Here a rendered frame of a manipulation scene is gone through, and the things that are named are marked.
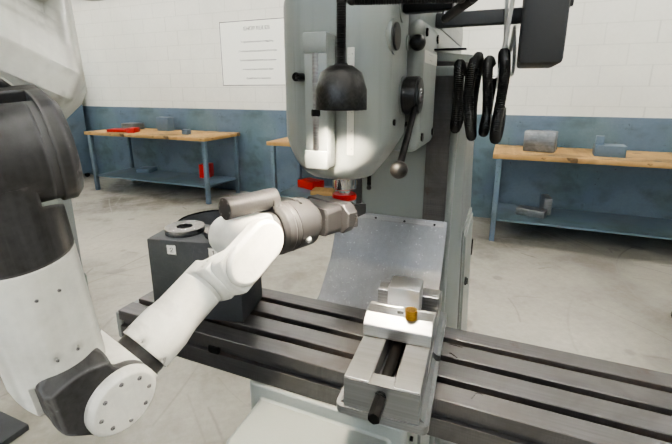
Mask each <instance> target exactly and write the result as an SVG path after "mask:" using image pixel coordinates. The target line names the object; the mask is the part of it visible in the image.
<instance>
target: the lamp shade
mask: <svg viewBox="0 0 672 444"><path fill-rule="evenodd" d="M315 110H324V111H359V110H367V88H366V84H365V81H364V78H363V74H362V72H360V71H359V70H358V69H357V68H355V67H354V66H353V65H348V63H335V65H330V66H328V67H327V68H326V69H324V70H323V71H322V72H321V73H320V75H319V79H318V82H317V85H316V89H315Z"/></svg>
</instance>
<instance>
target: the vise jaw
mask: <svg viewBox="0 0 672 444"><path fill-rule="evenodd" d="M405 308H406V307H404V306H398V305H392V304H387V303H381V302H375V301H371V303H370V304H369V306H368V308H367V310H366V313H365V317H364V322H363V335H367V336H372V337H377V338H382V339H387V340H392V341H397V342H402V343H407V344H412V345H417V346H422V347H427V348H431V347H432V342H433V337H434V331H435V321H436V312H433V311H427V310H421V309H418V315H417V320H416V321H413V322H411V321H407V320H406V319H405Z"/></svg>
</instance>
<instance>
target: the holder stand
mask: <svg viewBox="0 0 672 444"><path fill-rule="evenodd" d="M210 226H211V225H208V224H204V222H202V221H197V220H185V221H178V222H174V223H171V224H168V225H167V226H165V227H164V230H162V231H160V232H158V233H157V234H155V235H153V236H151V237H149V238H148V239H147V243H148V252H149V260H150V268H151V276H152V285H153V293H154V301H155V302H156V301H157V300H158V299H159V298H160V297H161V296H162V295H163V294H164V293H165V292H166V291H167V290H168V289H169V288H170V287H171V286H172V285H173V284H174V283H175V282H176V281H177V280H178V278H179V277H180V276H181V275H182V274H183V273H184V272H185V271H186V270H187V269H188V268H189V267H190V266H191V265H192V264H193V263H194V262H195V261H196V260H199V261H202V260H205V259H207V258H209V257H211V256H213V255H215V254H217V253H218V252H216V251H215V250H214V249H213V248H212V247H211V245H210V243H209V238H208V233H209V229H210ZM261 298H262V282H261V277H260V278H259V279H258V280H257V281H256V282H255V283H254V284H253V286H252V287H251V288H250V289H249V290H248V292H247V293H244V294H240V295H234V296H233V297H232V299H229V300H225V301H219V302H218V303H217V305H216V306H215V307H214V308H213V309H212V310H211V312H210V313H209V314H208V315H207V316H206V317H205V319H213V320H222V321H231V322H240V323H243V322H244V321H245V320H246V318H247V317H248V316H249V314H250V313H251V312H252V310H253V309H254V308H255V306H256V305H257V304H258V302H259V301H260V300H261Z"/></svg>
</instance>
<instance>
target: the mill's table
mask: <svg viewBox="0 0 672 444"><path fill-rule="evenodd" d="M154 302H155V301H154V293H153V291H151V292H149V293H148V294H146V295H144V296H142V297H141V298H139V299H138V300H136V301H135V302H132V303H130V304H128V305H126V306H125V307H123V308H121V309H119V310H118V311H117V312H116V318H117V325H118V332H119V336H120V337H123V336H124V335H125V334H124V333H123V332H124V331H125V330H126V329H127V328H128V327H129V325H130V324H131V323H132V322H133V321H134V320H135V319H136V318H137V317H138V316H139V315H140V314H141V313H142V312H143V311H144V310H145V309H146V308H148V307H149V306H150V305H152V304H153V303H154ZM365 313H366V310H365V309H360V308H356V307H351V306H346V305H341V304H337V303H332V302H327V301H322V300H318V299H313V298H308V297H303V296H299V295H294V294H289V293H284V292H280V291H275V290H270V289H265V288H262V298H261V300H260V301H259V302H258V304H257V305H256V306H255V308H254V309H253V310H252V312H251V313H250V314H249V316H248V317H247V318H246V320H245V321H244V322H243V323H240V322H231V321H222V320H213V319H204V320H203V321H202V322H201V323H200V325H199V326H198V327H197V328H196V329H195V331H194V332H193V334H192V335H191V337H190V339H189V340H188V342H187V344H186V345H185V346H184V347H183V348H182V350H181V351H180V352H179V353H178V354H177V355H176V356H178V357H181V358H184V359H187V360H190V361H194V362H197V363H200V364H203V365H206V366H210V367H213V368H216V369H219V370H222V371H226V372H229V373H232V374H235V375H238V376H242V377H245V378H248V379H251V380H254V381H258V382H261V383H264V384H267V385H270V386H274V387H277V388H280V389H283V390H286V391H290V392H293V393H296V394H299V395H302V396H306V397H309V398H312V399H315V400H318V401H322V402H325V403H328V404H331V405H334V406H337V398H338V396H339V394H340V392H341V390H342V388H343V386H344V375H345V373H346V371H347V369H348V367H349V365H350V363H351V361H352V359H353V357H354V355H355V353H356V351H357V348H358V346H359V344H360V342H361V340H362V338H363V336H364V335H363V322H364V317H365ZM427 435H430V436H434V437H437V438H440V439H443V440H446V441H450V442H453V443H456V444H672V374H668V373H664V372H659V371H654V370H650V369H645V368H640V367H635V366H631V365H626V364H621V363H616V362H612V361H607V360H602V359H597V358H593V357H588V356H583V355H578V354H574V353H569V352H564V351H559V350H555V349H550V348H545V347H540V346H536V345H531V344H526V343H522V342H517V341H512V340H507V339H503V338H498V337H493V336H488V335H484V334H479V333H474V332H469V331H465V330H460V329H455V328H450V327H445V333H444V339H443V345H442V351H441V358H440V363H439V370H438V376H437V382H436V388H435V394H434V401H433V407H432V413H431V419H430V425H429V431H428V433H427Z"/></svg>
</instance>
